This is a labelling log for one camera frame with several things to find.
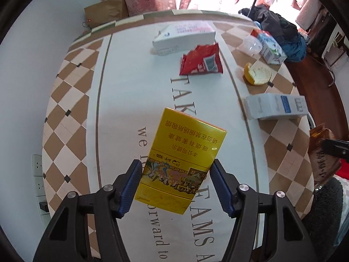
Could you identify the blue and white milk carton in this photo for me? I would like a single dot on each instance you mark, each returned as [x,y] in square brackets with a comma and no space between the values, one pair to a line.
[271,47]

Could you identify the brown snack packet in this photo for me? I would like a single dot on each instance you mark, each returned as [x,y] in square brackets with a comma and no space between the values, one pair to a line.
[323,166]

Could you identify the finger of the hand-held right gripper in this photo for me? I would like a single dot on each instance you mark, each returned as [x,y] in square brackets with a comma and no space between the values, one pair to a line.
[336,148]

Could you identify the red snack packet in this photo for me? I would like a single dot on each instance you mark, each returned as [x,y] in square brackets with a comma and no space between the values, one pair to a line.
[200,60]

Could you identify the clear plastic cup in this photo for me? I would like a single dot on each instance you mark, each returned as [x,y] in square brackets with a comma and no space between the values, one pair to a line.
[252,45]

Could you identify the white wall socket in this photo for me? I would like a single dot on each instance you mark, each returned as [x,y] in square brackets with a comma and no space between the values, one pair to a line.
[38,172]

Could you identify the white furniture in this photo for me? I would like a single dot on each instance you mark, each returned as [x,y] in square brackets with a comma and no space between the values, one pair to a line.
[336,46]

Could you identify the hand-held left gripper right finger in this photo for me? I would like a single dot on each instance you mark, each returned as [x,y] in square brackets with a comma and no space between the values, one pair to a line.
[222,191]

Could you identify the white tissue box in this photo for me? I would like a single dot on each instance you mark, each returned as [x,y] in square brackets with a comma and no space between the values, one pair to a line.
[185,36]

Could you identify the white and blue box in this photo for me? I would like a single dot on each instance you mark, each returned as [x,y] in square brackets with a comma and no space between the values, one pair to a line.
[275,106]

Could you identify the pink towel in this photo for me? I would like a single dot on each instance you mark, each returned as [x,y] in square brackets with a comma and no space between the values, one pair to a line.
[306,8]

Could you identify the dark clothes pile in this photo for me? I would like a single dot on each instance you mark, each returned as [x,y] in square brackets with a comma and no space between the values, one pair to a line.
[275,21]

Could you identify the black plug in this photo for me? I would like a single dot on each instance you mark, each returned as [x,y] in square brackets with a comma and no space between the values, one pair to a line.
[43,207]

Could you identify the blue cloth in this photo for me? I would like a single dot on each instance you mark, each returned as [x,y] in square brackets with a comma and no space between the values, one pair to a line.
[295,49]

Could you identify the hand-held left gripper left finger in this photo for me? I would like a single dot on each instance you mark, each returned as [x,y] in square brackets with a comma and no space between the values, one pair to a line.
[130,189]

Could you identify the brown paper bag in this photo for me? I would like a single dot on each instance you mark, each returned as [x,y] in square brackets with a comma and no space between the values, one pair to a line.
[106,12]

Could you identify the yellow citrus peel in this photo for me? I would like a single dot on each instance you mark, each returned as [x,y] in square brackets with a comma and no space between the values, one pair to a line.
[257,73]

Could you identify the yellow cigarette box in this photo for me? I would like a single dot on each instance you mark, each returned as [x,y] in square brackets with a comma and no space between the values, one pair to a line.
[180,155]

